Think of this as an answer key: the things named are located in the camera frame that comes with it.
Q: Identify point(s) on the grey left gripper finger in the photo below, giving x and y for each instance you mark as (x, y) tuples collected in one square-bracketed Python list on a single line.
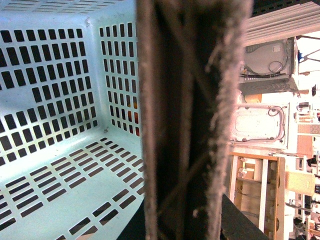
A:
[(189, 58)]

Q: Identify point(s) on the light teal plastic basket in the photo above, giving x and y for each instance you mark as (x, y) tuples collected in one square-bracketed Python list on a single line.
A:
[(71, 163)]

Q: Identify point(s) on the white washing machine upper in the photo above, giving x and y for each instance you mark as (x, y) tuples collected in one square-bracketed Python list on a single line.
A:
[(270, 67)]

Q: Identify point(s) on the white washing machine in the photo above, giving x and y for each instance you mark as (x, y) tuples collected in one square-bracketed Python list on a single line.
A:
[(261, 125), (270, 67)]

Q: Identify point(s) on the white washing machine lower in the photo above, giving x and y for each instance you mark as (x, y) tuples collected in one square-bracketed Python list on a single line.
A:
[(261, 125)]

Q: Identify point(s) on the black display tray front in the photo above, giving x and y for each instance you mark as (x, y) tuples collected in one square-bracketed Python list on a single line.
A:
[(234, 225)]

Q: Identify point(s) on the wooden shelf frame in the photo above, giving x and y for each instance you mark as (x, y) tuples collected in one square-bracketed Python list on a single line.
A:
[(257, 189)]

